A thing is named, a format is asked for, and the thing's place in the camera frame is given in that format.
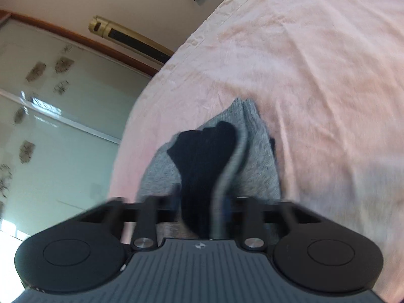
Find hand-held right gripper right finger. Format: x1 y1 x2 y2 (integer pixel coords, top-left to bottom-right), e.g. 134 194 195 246
225 196 319 251

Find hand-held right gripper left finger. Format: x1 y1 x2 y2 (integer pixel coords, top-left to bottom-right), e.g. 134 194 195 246
79 196 181 251

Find grey sweater with navy sleeves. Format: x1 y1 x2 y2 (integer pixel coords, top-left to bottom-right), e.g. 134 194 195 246
139 97 282 240

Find white glass wardrobe door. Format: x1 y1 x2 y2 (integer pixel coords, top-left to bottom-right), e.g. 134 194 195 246
0 17 153 237

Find pink bed sheet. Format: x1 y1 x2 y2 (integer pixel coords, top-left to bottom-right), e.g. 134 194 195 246
109 0 404 303

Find gold tower fan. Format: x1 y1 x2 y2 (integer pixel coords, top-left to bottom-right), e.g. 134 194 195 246
88 15 175 65

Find brown wooden door frame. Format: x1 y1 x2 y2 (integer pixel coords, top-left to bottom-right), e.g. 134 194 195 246
0 9 160 77

